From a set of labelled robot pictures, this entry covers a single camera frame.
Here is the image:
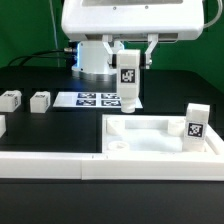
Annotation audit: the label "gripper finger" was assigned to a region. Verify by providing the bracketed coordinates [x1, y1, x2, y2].
[145, 34, 158, 69]
[102, 35, 114, 68]

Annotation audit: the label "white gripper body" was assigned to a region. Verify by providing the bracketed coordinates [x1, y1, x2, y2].
[61, 0, 204, 41]

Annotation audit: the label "white square table top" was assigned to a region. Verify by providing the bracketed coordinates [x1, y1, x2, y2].
[102, 115, 224, 156]

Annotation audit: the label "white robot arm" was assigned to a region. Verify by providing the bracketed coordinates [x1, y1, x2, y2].
[61, 0, 204, 79]

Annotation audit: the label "white sheet with tags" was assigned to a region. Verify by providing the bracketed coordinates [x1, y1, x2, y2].
[52, 91, 144, 109]

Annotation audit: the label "white L-shaped obstacle fence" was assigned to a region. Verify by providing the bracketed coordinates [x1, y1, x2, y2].
[0, 152, 224, 181]

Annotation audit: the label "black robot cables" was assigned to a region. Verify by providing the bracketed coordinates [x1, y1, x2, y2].
[7, 46, 78, 68]

